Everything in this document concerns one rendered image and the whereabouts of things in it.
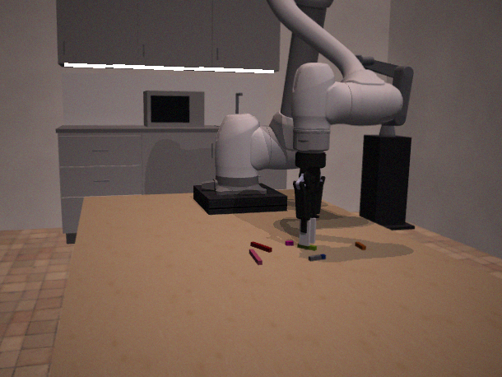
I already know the pink rod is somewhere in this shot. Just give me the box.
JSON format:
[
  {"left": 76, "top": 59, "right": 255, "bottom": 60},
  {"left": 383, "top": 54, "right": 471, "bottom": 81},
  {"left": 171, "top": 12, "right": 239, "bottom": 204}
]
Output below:
[{"left": 249, "top": 249, "right": 263, "bottom": 265}]

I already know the lime green rod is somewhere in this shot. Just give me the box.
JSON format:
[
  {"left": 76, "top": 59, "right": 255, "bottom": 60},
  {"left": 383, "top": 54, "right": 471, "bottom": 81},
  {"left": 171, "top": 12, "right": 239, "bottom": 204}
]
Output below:
[{"left": 297, "top": 243, "right": 317, "bottom": 251}]

